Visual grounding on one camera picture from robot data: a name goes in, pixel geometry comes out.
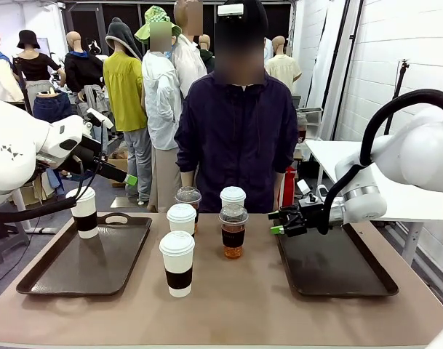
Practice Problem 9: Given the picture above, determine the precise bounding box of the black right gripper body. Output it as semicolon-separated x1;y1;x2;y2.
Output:
278;202;330;238

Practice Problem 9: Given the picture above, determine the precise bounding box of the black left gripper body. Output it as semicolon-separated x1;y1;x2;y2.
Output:
60;136;108;176

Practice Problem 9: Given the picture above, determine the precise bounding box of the clear iced tea cup dark sleeve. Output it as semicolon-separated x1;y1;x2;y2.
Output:
218;204;250;260

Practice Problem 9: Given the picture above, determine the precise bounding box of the white paper cup black sleeve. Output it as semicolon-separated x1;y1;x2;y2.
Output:
220;185;247;209
166;203;197;238
65;186;99;240
159;230;196;298

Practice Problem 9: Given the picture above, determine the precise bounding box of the clear plastic iced tea cup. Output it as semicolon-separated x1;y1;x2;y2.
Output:
175;185;202;234

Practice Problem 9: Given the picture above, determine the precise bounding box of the person's left forearm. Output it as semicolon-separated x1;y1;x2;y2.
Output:
273;170;285;212

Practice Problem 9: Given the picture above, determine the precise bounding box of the person's right forearm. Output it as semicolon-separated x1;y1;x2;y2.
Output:
180;169;197;197

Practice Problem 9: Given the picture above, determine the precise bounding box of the cardboard box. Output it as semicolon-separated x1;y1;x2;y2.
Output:
107;148;129;188

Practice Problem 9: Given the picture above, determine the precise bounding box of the white device on black stand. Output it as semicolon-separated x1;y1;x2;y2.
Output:
85;108;115;153

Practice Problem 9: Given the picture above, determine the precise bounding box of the denim skirt torso form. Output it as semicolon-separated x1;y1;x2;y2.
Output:
32;90;74;123

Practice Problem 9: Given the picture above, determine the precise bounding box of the mannequin yellow shirt grey hood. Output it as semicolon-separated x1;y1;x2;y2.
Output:
103;17;153;205

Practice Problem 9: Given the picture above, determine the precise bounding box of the white side table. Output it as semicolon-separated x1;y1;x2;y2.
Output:
304;140;443;223

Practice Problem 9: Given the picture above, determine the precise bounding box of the mannequin white shirt green hat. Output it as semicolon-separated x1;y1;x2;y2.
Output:
135;5;183;214

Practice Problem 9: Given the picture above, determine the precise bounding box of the mannequin in black hoodie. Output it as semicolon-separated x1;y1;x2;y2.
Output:
63;31;106;105

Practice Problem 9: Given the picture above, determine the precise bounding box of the glass jar of tea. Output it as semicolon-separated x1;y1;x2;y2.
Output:
297;113;309;141

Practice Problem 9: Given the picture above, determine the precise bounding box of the person in navy jacket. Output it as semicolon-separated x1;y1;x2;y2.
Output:
173;0;300;214

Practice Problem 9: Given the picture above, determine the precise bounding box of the mannequin black hat black top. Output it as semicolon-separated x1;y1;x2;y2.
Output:
12;30;64;110

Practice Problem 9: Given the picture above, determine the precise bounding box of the metal container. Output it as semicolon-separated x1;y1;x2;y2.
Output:
297;106;323;127

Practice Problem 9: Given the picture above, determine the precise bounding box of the grey stool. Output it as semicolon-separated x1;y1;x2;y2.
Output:
0;214;31;266

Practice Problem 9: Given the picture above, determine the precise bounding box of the tall mannequin in white shirt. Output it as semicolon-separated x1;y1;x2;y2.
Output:
172;0;208;100

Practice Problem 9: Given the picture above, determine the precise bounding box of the mannequin in cream shirt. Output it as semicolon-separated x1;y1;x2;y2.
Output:
264;35;303;95

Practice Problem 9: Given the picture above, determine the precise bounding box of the mannequin in dark green top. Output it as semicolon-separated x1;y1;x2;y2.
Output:
198;34;215;74

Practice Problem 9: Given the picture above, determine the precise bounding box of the black tripod stand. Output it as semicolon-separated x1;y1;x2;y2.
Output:
383;59;411;136

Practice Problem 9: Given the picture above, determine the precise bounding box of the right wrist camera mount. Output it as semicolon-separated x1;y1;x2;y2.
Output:
296;179;330;205

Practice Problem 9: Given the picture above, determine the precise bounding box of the brown plastic tray with handle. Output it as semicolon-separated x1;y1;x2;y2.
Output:
274;217;399;298
16;212;153;297

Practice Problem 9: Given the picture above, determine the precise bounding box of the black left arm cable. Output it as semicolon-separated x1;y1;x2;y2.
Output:
0;155;103;223

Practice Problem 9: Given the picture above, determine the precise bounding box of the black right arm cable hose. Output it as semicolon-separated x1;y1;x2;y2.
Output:
316;89;443;235

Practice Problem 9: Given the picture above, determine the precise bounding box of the white head-mounted camera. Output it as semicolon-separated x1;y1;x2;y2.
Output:
217;3;244;17

